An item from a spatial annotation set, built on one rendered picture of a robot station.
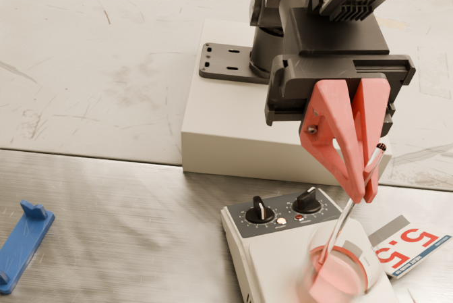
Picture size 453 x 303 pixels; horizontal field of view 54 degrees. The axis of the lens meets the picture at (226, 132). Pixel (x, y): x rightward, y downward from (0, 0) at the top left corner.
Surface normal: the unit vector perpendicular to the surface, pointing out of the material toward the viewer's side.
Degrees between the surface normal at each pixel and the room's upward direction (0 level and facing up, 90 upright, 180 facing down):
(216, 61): 4
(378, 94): 24
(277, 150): 90
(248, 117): 4
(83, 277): 0
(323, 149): 19
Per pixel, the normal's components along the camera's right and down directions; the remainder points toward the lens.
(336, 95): 0.07, -0.29
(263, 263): 0.05, -0.65
